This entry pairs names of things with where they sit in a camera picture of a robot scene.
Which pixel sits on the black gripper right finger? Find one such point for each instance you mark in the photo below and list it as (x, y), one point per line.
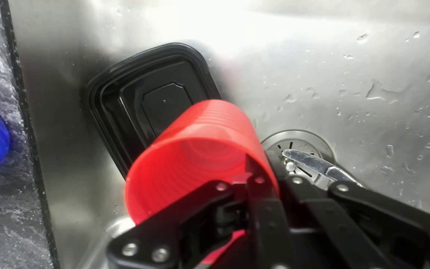
(400, 230)

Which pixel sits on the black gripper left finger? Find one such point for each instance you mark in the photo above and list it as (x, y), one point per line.
(243, 225)

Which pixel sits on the red plastic cup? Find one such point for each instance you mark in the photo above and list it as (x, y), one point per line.
(212, 140)

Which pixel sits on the steel sink drain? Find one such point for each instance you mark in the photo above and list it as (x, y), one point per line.
(295, 140)

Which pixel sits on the stainless steel sink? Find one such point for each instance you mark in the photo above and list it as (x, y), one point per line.
(354, 73)

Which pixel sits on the black plastic tray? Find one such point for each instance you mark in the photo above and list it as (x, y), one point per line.
(134, 101)

